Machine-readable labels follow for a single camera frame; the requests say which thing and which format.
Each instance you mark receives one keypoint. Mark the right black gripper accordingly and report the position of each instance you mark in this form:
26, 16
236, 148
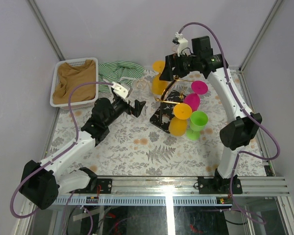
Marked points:
172, 61

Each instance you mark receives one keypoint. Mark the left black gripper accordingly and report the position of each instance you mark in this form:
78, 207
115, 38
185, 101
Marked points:
136, 110

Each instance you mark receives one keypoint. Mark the orange wine glass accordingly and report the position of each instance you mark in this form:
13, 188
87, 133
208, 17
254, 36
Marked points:
178, 124
158, 86

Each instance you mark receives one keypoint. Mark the clear wine glass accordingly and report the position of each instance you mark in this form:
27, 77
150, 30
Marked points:
139, 86

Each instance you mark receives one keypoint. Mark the gold wine glass rack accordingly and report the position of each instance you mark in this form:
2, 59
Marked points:
161, 112

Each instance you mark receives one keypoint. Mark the pink plastic wine glass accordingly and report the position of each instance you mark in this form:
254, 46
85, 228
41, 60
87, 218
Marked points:
193, 99

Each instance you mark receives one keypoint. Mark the green plastic wine glass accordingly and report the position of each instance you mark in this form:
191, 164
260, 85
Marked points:
198, 121

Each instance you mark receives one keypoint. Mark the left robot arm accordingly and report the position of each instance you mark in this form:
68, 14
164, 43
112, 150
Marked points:
94, 131

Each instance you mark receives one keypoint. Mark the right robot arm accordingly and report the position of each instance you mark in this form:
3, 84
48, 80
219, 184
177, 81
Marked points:
202, 47

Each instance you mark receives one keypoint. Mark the floral table mat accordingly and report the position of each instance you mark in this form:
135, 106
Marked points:
136, 147

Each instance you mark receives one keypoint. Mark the green striped cloth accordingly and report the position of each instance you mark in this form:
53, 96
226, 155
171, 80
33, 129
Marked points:
120, 72

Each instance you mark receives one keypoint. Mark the white plastic basket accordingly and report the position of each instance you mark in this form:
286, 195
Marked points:
56, 81

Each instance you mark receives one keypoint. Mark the brown cloth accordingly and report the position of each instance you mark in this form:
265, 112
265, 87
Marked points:
71, 77

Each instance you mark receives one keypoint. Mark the aluminium front rail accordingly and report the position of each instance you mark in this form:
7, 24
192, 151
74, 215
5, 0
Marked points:
149, 184

